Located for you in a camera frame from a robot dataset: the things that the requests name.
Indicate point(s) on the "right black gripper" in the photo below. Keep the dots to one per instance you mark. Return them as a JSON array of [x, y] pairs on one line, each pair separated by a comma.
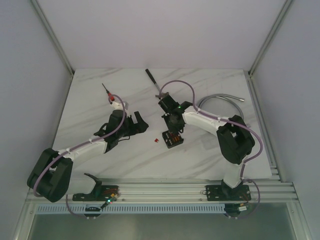
[[171, 129]]

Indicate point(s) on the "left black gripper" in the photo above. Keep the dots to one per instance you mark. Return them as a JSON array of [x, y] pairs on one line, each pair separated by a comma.
[[133, 124]]

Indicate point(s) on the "black fuse box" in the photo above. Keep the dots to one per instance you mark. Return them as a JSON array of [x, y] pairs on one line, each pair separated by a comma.
[[172, 139]]

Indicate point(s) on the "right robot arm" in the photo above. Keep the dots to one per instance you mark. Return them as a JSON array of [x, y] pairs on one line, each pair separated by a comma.
[[234, 138]]

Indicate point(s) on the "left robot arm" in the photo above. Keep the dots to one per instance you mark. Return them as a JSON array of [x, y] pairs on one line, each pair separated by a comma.
[[52, 176]]

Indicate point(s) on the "red handled screwdriver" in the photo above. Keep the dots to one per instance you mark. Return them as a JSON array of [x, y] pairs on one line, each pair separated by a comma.
[[110, 96]]

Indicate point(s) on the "black handled claw hammer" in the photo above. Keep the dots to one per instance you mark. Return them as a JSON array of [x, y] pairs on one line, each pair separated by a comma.
[[160, 94]]

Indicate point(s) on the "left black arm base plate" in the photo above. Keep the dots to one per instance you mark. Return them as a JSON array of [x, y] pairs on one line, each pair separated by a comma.
[[101, 194]]

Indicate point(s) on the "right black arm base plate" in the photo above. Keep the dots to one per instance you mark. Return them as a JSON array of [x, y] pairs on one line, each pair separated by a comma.
[[222, 193]]

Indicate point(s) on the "aluminium mounting rail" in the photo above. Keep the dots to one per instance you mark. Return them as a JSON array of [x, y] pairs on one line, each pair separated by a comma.
[[193, 191]]

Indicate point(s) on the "slotted grey cable duct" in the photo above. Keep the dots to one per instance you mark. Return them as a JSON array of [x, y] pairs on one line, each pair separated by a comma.
[[128, 208]]

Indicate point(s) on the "left aluminium frame post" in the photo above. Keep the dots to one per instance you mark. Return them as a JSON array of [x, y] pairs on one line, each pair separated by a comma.
[[52, 36]]

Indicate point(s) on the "aluminium frame post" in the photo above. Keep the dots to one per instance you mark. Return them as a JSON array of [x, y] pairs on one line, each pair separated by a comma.
[[279, 20], [52, 36]]

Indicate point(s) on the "right aluminium frame post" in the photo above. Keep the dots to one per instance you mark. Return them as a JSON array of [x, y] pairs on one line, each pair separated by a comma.
[[279, 20]]

